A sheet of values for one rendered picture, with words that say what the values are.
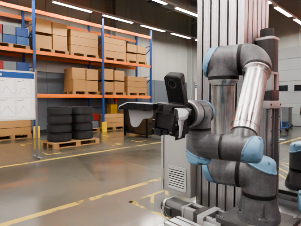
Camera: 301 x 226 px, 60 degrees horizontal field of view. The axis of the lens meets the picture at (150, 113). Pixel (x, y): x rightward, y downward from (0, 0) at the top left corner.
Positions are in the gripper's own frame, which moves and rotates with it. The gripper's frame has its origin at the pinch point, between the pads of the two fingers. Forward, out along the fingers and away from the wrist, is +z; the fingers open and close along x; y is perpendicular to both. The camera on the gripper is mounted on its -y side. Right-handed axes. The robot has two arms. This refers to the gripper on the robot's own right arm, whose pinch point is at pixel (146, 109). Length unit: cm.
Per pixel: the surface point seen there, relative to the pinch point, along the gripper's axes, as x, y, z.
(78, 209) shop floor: 180, 151, -160
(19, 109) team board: 485, 86, -270
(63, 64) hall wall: 868, -27, -691
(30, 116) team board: 477, 101, -292
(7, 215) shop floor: 233, 158, -108
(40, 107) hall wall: 867, 149, -596
